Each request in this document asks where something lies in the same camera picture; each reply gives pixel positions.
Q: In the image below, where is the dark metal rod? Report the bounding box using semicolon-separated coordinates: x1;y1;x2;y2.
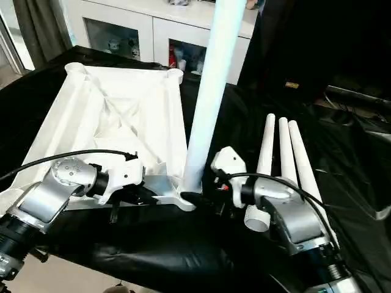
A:
326;86;391;108

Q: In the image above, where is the black left wrist camera cable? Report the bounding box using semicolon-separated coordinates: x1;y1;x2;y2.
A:
0;148;139;181

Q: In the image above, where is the black plastic mat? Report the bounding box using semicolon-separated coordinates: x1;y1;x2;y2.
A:
0;45;391;293

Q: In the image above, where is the small white object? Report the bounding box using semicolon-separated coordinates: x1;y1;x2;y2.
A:
371;203;391;221

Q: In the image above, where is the dark metal table frame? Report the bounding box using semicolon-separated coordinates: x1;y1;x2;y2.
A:
32;248;50;264

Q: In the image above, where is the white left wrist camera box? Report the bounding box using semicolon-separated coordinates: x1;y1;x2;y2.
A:
97;152;146;205

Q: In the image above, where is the white glass-door cabinet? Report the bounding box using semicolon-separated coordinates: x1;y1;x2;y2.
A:
60;0;259;85

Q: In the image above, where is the white plastic table top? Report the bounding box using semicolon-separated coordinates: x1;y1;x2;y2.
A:
0;62;203;212

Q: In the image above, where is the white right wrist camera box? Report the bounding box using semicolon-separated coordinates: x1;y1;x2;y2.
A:
210;146;247;210

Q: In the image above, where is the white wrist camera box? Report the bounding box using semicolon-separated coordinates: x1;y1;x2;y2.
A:
97;152;146;205
210;146;247;210

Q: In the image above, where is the white plastic table leg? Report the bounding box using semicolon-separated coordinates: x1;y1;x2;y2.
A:
288;120;340;250
278;117;299;184
244;113;277;233
180;0;249;202

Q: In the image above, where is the grey curtain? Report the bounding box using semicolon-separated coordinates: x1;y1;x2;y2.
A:
13;0;74;67

